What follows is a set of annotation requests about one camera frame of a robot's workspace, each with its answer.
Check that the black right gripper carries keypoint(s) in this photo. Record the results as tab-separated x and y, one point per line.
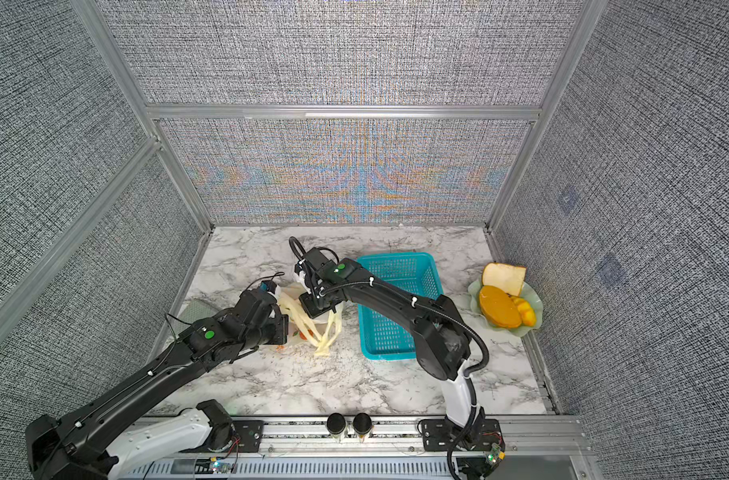
307	306

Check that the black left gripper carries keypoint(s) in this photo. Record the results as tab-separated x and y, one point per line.
282	323

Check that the yellowish printed plastic bag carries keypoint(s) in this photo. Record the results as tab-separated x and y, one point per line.
320	333

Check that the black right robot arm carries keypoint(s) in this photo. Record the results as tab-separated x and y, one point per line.
326	272

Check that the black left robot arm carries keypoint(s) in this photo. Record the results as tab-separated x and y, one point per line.
101	440

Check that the teal plastic basket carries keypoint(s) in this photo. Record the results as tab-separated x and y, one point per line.
415	274

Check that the left black knob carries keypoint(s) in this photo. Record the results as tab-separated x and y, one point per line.
336	425

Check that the black knob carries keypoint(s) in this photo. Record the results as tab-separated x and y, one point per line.
336	425
362	425

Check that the right black knob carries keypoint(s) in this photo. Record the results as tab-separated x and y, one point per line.
362	425

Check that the green circuit board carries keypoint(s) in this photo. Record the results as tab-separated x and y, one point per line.
213	466

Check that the round orange bun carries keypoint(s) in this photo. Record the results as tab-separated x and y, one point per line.
497	307

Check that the bread slice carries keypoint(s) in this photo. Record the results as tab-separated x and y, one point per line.
507	278

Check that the light green plate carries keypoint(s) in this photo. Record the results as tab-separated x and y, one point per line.
527	293

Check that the yellow fruit pieces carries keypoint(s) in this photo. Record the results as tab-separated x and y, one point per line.
526	312

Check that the right circuit board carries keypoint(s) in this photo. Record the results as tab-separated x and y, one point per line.
491	460

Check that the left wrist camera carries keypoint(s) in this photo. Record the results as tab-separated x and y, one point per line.
270	287

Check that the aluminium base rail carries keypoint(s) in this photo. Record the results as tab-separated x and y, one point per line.
399	447

